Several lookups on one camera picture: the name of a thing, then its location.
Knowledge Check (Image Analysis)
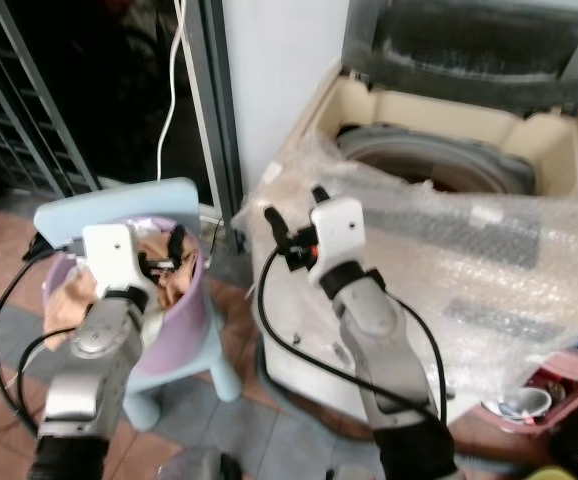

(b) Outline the white top-load washing machine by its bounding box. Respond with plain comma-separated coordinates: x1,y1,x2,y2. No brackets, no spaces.
251,60,578,426

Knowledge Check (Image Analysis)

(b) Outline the grey washing machine drum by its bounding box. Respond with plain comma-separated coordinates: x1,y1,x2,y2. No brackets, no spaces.
334,122,542,197

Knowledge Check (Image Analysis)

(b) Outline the grey washing machine lid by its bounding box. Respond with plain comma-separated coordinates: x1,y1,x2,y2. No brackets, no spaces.
341,0,578,114

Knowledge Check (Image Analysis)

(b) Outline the pale purple plastic basin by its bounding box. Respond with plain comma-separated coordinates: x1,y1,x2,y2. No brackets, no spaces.
40,217,212,381

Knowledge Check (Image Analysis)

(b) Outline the light blue plastic stool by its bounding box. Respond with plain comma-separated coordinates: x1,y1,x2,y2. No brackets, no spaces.
33,177,243,433

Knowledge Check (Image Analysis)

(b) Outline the beige crumpled garment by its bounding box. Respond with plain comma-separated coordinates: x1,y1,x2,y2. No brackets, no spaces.
44,232,182,343

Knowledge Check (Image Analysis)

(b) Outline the clear bubble wrap sheet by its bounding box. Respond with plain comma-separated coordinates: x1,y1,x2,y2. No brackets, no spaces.
232,130,578,399

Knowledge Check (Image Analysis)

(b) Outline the grey metal grille gate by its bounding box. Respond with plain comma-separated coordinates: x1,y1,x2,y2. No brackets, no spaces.
0,0,92,203

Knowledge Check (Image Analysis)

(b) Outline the white plastic cup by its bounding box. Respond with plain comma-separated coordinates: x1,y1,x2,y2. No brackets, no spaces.
483,385,553,422

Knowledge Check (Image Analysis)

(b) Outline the red plastic basket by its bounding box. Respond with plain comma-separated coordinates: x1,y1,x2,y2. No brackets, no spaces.
479,345,578,437

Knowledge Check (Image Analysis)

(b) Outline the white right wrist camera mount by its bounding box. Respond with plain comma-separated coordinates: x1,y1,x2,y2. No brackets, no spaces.
307,197,367,286

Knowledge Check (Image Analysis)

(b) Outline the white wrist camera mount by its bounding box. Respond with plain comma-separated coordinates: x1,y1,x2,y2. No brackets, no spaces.
81,222,145,301
307,197,367,286

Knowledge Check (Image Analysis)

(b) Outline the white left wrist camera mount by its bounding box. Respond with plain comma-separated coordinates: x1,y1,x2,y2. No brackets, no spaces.
81,222,145,301

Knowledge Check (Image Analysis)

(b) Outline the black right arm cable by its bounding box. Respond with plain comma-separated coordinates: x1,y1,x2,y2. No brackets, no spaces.
257,262,450,423

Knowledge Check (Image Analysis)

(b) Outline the grey metal door frame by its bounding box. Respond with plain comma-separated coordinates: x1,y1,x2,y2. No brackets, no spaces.
190,0,246,253

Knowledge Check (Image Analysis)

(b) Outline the thin white hanging cable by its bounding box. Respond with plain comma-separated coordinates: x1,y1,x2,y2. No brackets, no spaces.
156,0,191,182

